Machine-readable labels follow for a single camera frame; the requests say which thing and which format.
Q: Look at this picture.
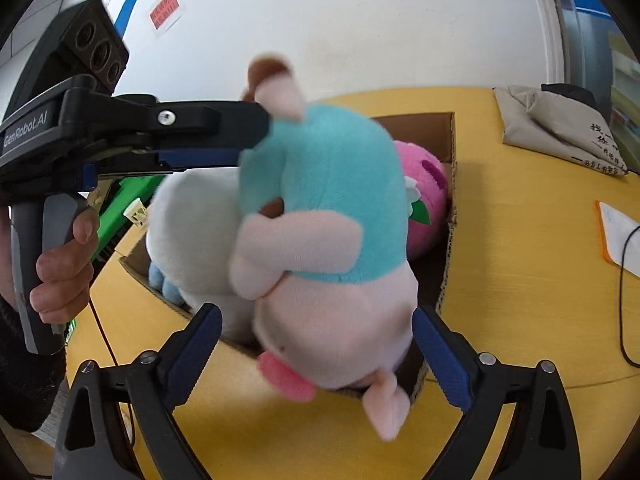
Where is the white notebook orange edge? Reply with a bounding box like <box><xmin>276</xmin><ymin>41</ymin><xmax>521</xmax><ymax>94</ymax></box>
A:
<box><xmin>594</xmin><ymin>200</ymin><xmax>640</xmax><ymax>279</ymax></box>

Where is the pink strawberry bear plush toy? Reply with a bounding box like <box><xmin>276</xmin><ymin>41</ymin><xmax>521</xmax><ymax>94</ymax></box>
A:
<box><xmin>390</xmin><ymin>140</ymin><xmax>452</xmax><ymax>262</ymax></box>

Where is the beige cloth bag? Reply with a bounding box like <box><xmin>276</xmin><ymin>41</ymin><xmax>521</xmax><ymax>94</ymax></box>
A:
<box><xmin>492</xmin><ymin>85</ymin><xmax>632</xmax><ymax>177</ymax></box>

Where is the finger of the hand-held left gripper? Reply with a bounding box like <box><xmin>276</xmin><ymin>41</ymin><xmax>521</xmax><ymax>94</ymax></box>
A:
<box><xmin>84</xmin><ymin>148</ymin><xmax>243</xmax><ymax>191</ymax></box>
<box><xmin>60</xmin><ymin>87</ymin><xmax>271</xmax><ymax>153</ymax></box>

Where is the black cloth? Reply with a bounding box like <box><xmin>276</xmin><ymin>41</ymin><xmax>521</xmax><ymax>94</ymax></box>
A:
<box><xmin>541</xmin><ymin>82</ymin><xmax>601</xmax><ymax>111</ymax></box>

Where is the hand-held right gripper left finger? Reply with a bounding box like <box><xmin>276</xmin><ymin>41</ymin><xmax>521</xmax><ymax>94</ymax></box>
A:
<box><xmin>52</xmin><ymin>302</ymin><xmax>224</xmax><ymax>480</ymax></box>

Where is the person's left forearm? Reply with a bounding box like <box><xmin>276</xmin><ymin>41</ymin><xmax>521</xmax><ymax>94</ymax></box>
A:
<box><xmin>0</xmin><ymin>299</ymin><xmax>69</xmax><ymax>432</ymax></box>

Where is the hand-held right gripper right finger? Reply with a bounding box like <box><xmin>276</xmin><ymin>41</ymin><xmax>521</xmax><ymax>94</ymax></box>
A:
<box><xmin>413</xmin><ymin>305</ymin><xmax>584</xmax><ymax>480</ymax></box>

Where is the cardboard box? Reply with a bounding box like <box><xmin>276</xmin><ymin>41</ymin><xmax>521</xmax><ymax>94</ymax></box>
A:
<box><xmin>118</xmin><ymin>111</ymin><xmax>459</xmax><ymax>404</ymax></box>

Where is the pig plush toy teal shirt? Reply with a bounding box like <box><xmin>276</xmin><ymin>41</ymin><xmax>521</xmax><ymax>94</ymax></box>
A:
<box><xmin>227</xmin><ymin>51</ymin><xmax>421</xmax><ymax>443</ymax></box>

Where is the black cable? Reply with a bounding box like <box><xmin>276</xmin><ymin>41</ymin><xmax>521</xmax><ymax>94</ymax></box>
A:
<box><xmin>617</xmin><ymin>225</ymin><xmax>640</xmax><ymax>367</ymax></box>

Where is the white fluffy plush toy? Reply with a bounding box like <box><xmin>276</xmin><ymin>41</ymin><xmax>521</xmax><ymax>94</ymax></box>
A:
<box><xmin>145</xmin><ymin>167</ymin><xmax>262</xmax><ymax>347</ymax></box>

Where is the red notice sign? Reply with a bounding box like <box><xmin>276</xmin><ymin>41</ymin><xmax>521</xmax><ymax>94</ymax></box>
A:
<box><xmin>147</xmin><ymin>0</ymin><xmax>186</xmax><ymax>36</ymax></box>

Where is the person's left hand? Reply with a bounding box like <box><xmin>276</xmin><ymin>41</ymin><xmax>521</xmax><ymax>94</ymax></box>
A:
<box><xmin>29</xmin><ymin>207</ymin><xmax>101</xmax><ymax>327</ymax></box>

